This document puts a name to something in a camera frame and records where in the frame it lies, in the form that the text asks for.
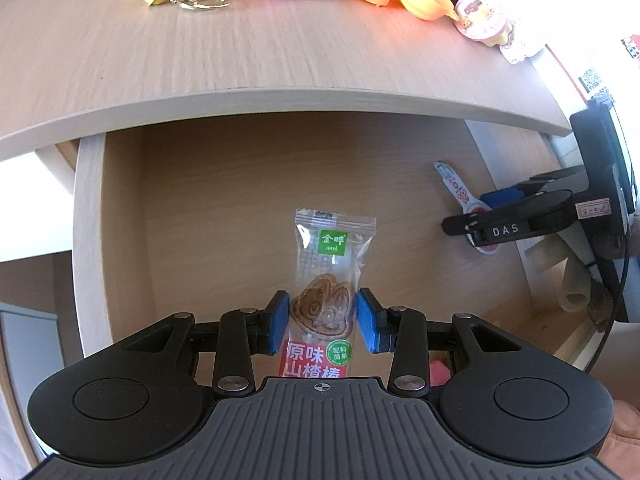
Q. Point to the white card with red print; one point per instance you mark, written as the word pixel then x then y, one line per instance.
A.
pixel 590 67

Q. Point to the person's right hand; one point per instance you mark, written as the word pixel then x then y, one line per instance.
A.
pixel 575 285

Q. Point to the white desk drawer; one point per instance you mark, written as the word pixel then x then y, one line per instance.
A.
pixel 200 210

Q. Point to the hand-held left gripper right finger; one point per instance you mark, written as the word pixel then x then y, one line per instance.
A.
pixel 367 325

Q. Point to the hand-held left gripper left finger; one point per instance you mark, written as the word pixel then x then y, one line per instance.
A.
pixel 280 322

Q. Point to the round jelly cup cartoon lid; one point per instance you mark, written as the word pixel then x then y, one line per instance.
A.
pixel 482 20

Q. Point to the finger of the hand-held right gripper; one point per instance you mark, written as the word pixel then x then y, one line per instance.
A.
pixel 500 214
pixel 502 196

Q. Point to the clear snack packet red label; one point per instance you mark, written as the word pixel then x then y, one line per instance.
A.
pixel 325 260

